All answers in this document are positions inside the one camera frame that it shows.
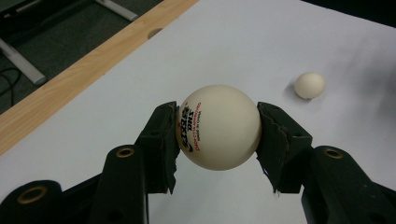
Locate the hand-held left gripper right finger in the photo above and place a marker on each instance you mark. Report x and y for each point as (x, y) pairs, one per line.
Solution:
(286, 146)

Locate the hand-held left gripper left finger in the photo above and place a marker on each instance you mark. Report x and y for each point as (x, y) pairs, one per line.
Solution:
(157, 146)

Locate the white table tennis ball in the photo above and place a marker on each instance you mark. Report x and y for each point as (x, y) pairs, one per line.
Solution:
(309, 85)
(222, 127)

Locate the grey metal stand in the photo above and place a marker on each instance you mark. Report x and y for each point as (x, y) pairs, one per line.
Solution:
(25, 67)

